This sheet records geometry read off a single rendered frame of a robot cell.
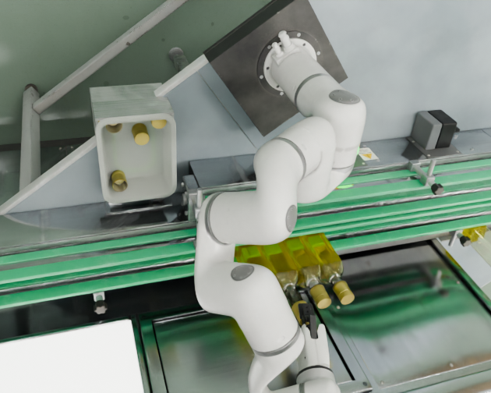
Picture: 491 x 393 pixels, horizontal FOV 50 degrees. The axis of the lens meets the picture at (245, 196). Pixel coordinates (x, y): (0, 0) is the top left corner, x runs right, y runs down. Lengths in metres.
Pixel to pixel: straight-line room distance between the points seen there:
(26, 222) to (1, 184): 0.54
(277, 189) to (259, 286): 0.14
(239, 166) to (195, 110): 0.18
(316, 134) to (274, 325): 0.32
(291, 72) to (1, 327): 0.91
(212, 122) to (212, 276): 0.58
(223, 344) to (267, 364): 0.43
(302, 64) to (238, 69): 0.16
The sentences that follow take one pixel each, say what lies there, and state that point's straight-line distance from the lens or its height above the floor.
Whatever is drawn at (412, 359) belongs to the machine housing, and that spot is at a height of 1.25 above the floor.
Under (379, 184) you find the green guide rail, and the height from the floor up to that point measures 0.93.
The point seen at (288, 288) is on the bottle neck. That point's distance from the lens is 1.24.
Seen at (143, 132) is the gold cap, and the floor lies 0.81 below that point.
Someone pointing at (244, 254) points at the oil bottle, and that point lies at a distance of 1.28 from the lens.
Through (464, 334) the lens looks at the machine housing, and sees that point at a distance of 1.51.
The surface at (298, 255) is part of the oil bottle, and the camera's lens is 1.29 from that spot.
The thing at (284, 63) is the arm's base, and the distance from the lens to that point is 1.18.
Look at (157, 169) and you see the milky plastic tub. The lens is 1.34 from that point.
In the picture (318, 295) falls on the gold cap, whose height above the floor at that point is 1.15.
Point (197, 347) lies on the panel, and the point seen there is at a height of 1.11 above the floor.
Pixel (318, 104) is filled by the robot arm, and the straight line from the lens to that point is 1.01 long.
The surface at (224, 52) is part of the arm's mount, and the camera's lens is 1.19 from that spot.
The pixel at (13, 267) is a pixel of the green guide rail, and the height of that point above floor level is 0.92.
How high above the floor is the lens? 1.87
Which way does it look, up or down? 49 degrees down
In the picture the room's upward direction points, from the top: 153 degrees clockwise
